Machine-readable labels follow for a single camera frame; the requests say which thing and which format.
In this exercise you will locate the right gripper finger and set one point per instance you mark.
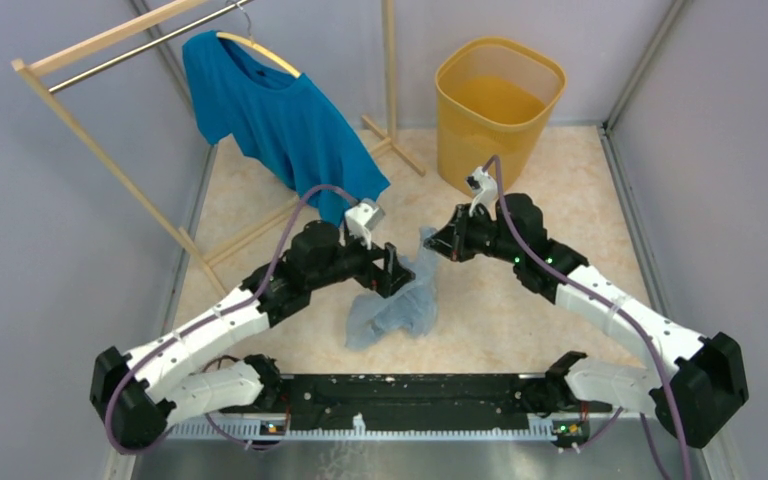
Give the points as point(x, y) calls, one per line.
point(452, 233)
point(442, 246)

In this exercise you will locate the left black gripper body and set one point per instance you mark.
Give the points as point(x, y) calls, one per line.
point(361, 264)

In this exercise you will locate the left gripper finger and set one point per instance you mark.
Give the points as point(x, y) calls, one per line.
point(391, 264)
point(388, 281)

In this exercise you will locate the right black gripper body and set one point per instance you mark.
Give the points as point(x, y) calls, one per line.
point(480, 236)

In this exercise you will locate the light blue plastic trash bag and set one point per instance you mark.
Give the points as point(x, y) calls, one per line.
point(413, 309)

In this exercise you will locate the yellow mesh trash bin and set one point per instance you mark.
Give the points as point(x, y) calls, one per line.
point(494, 96)

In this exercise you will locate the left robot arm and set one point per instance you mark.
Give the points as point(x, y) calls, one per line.
point(141, 393)

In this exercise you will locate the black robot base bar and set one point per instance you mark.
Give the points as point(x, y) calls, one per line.
point(419, 402)

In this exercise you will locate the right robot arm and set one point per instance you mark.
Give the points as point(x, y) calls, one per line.
point(692, 384)

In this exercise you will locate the blue t-shirt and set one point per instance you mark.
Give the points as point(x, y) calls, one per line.
point(286, 122)

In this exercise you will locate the wooden clothes hanger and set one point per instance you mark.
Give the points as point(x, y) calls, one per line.
point(249, 41)

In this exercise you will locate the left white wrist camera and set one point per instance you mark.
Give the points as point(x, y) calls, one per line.
point(361, 219)

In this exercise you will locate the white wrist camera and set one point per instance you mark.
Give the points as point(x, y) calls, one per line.
point(361, 219)
point(484, 189)

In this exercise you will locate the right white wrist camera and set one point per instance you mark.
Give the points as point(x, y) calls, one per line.
point(484, 189)

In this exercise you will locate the white toothed cable duct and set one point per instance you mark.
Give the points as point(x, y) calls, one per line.
point(275, 427)

